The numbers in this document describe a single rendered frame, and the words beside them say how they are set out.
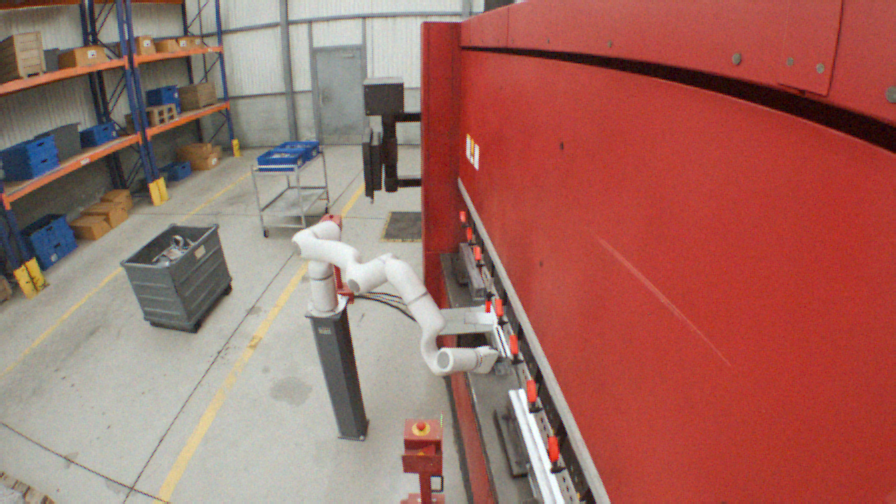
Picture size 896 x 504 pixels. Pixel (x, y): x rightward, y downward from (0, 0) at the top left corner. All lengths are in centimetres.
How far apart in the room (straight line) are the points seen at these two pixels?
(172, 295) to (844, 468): 373
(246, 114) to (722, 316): 1010
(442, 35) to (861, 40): 207
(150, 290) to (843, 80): 392
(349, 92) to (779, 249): 886
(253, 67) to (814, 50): 988
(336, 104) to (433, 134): 695
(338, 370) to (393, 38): 751
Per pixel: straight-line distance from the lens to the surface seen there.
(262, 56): 984
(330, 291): 189
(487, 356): 152
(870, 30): 42
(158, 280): 367
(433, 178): 241
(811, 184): 45
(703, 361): 57
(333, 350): 207
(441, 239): 257
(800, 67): 44
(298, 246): 174
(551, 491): 138
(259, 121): 1010
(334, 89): 916
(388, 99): 244
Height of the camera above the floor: 216
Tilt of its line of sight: 29 degrees down
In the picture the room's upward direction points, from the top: 1 degrees clockwise
